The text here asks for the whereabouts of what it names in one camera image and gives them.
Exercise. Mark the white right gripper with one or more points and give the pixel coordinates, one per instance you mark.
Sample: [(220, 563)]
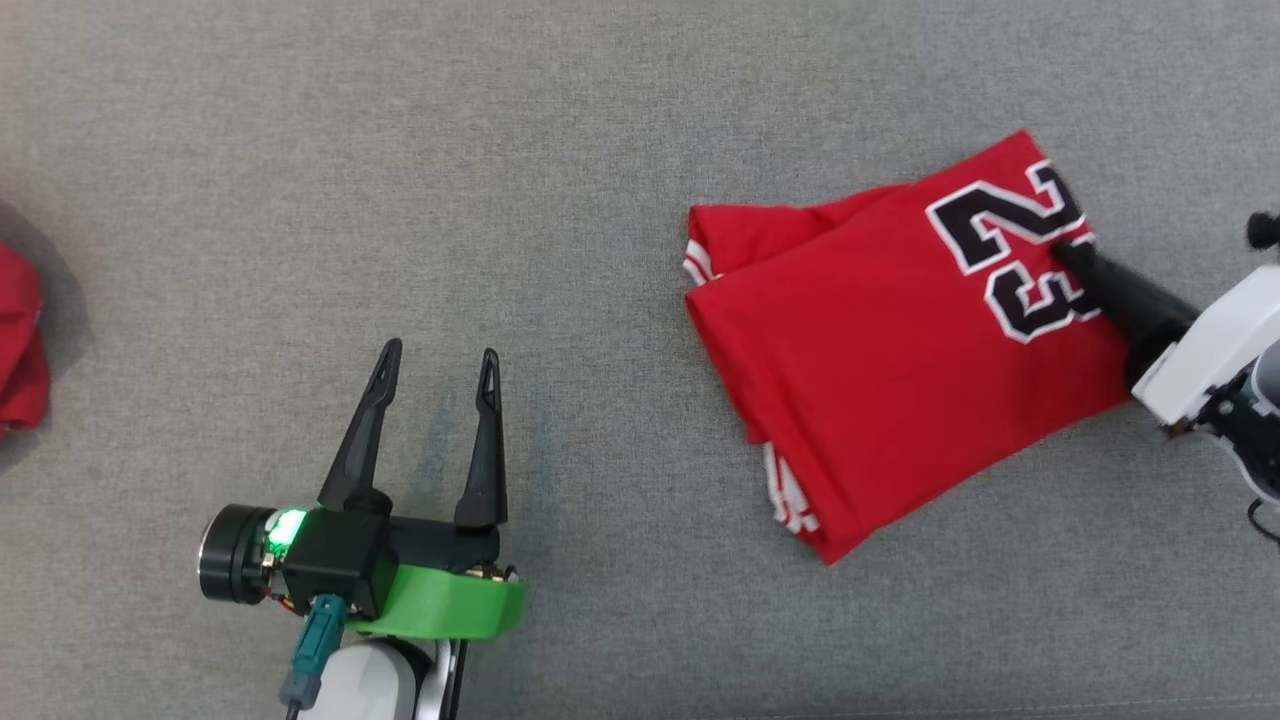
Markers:
[(1215, 345)]

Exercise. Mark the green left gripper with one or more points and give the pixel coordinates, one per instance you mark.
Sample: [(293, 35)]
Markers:
[(450, 605)]

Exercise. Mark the red jersey with white sleeves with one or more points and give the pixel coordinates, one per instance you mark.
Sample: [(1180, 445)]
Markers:
[(880, 350)]

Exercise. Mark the red shorts with white stripe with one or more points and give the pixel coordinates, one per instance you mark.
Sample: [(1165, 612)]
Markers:
[(20, 350)]

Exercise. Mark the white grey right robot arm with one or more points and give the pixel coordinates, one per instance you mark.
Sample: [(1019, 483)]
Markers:
[(1260, 420)]

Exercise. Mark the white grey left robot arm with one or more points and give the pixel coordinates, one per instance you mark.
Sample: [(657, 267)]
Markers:
[(365, 685)]

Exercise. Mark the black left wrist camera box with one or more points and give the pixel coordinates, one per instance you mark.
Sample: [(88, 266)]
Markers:
[(335, 565)]

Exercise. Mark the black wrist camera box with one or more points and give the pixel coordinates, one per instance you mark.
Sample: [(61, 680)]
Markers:
[(335, 565), (1265, 230)]

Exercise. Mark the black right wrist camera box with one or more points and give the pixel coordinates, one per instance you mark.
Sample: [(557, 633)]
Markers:
[(1265, 230)]

